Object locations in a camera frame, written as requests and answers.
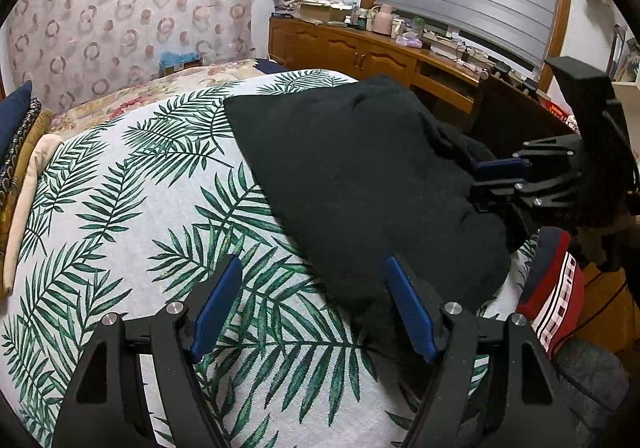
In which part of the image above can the black printed t-shirt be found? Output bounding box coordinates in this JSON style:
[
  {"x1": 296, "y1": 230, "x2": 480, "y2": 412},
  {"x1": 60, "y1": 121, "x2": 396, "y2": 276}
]
[{"x1": 224, "y1": 75, "x2": 535, "y2": 364}]

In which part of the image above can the red striped garment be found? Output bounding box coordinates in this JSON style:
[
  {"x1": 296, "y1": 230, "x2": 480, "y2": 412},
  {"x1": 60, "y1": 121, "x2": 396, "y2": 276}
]
[{"x1": 516, "y1": 227, "x2": 585, "y2": 357}]

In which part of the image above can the palm leaf print cloth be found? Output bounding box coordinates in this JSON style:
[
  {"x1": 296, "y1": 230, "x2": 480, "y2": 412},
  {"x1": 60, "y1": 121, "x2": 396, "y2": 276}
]
[{"x1": 1, "y1": 70, "x2": 418, "y2": 447}]

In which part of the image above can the lilac tissue pack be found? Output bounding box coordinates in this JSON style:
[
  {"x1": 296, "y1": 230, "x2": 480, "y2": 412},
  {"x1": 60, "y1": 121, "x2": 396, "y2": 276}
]
[{"x1": 395, "y1": 32, "x2": 422, "y2": 49}]

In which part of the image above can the pink thermos jug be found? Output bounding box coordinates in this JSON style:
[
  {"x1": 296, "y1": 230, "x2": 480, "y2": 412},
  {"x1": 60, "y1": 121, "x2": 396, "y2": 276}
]
[{"x1": 371, "y1": 4, "x2": 394, "y2": 36}]

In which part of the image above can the long wooden cabinet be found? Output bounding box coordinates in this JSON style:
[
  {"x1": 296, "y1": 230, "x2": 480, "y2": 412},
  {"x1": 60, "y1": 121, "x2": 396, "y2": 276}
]
[{"x1": 268, "y1": 17, "x2": 480, "y2": 114}]

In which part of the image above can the floral bed cover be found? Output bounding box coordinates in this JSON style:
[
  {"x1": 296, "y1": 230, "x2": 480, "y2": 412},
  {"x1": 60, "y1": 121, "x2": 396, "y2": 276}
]
[{"x1": 49, "y1": 58, "x2": 264, "y2": 139}]

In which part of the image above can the cream folded garment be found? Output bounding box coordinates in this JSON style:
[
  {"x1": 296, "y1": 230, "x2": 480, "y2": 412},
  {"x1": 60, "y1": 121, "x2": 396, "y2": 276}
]
[{"x1": 2, "y1": 134, "x2": 63, "y2": 292}]

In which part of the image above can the cardboard box on cabinet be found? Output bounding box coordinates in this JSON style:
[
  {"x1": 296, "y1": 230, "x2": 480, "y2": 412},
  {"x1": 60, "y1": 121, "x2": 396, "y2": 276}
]
[{"x1": 299, "y1": 2, "x2": 352, "y2": 23}]

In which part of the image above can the patterned folded garment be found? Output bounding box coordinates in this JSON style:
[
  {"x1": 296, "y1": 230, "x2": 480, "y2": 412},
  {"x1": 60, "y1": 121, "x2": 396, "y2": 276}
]
[{"x1": 0, "y1": 98, "x2": 41, "y2": 206}]

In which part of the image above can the navy blue mattress edge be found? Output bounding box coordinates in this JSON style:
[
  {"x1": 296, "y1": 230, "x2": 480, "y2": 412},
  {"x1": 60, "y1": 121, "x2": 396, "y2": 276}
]
[{"x1": 254, "y1": 58, "x2": 288, "y2": 74}]

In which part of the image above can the mustard yellow folded garment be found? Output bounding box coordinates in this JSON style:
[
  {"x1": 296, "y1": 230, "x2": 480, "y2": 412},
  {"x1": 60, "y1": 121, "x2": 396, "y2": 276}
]
[{"x1": 1, "y1": 109, "x2": 53, "y2": 296}]

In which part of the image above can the blue item at bedhead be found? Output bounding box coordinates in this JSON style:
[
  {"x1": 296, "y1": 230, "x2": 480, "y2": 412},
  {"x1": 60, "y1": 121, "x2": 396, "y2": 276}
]
[{"x1": 160, "y1": 52, "x2": 203, "y2": 76}]

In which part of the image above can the navy folded garment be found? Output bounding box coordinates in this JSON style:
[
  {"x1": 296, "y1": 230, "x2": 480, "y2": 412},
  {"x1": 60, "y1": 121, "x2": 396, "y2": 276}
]
[{"x1": 0, "y1": 81, "x2": 32, "y2": 158}]

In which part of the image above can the circle pattern sheer curtain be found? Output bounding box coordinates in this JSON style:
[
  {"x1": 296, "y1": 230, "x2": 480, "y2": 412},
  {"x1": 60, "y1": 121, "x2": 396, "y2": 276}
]
[{"x1": 1, "y1": 0, "x2": 255, "y2": 113}]

